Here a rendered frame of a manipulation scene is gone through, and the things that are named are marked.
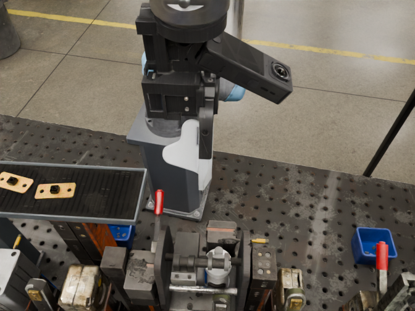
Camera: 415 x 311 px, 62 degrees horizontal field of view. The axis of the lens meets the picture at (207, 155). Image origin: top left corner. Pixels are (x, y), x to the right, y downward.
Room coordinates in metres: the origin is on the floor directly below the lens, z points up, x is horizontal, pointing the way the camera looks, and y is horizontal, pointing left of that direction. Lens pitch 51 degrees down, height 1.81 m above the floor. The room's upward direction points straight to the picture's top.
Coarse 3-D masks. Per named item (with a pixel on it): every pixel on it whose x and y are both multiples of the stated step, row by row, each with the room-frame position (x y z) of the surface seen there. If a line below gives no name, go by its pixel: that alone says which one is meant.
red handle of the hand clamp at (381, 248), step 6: (378, 246) 0.30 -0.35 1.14; (384, 246) 0.29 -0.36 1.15; (378, 252) 0.29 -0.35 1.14; (384, 252) 0.28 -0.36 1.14; (378, 258) 0.28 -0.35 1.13; (384, 258) 0.27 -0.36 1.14; (378, 264) 0.27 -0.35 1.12; (384, 264) 0.26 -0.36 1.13; (378, 270) 0.26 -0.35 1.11; (384, 270) 0.25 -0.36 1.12; (378, 276) 0.25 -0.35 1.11; (384, 276) 0.24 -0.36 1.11; (378, 282) 0.24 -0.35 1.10; (384, 282) 0.23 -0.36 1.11; (378, 288) 0.23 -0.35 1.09; (384, 288) 0.22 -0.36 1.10; (378, 294) 0.22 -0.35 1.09; (378, 300) 0.21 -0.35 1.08
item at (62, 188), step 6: (42, 186) 0.43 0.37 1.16; (48, 186) 0.43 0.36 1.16; (54, 186) 0.42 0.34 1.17; (60, 186) 0.43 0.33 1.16; (66, 186) 0.43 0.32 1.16; (72, 186) 0.43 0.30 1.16; (36, 192) 0.41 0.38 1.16; (48, 192) 0.41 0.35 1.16; (54, 192) 0.41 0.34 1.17; (60, 192) 0.41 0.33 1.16; (66, 192) 0.41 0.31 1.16; (72, 192) 0.41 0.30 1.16; (36, 198) 0.40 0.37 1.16; (42, 198) 0.40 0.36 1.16; (48, 198) 0.40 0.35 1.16; (54, 198) 0.40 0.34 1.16
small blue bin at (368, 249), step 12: (360, 228) 0.52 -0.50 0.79; (372, 228) 0.51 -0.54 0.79; (384, 228) 0.51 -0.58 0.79; (360, 240) 0.47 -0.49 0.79; (372, 240) 0.51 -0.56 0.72; (384, 240) 0.49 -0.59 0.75; (360, 252) 0.44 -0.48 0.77; (372, 252) 0.47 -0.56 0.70; (396, 252) 0.43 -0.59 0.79; (372, 264) 0.43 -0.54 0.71
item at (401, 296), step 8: (408, 272) 0.22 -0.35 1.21; (400, 280) 0.20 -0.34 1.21; (408, 280) 0.20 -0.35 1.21; (392, 288) 0.20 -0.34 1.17; (400, 288) 0.19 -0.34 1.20; (408, 288) 0.19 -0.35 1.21; (384, 296) 0.20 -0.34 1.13; (392, 296) 0.19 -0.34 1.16; (400, 296) 0.19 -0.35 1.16; (408, 296) 0.19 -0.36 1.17; (384, 304) 0.19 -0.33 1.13; (392, 304) 0.18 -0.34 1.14; (400, 304) 0.19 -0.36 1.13; (408, 304) 0.17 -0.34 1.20
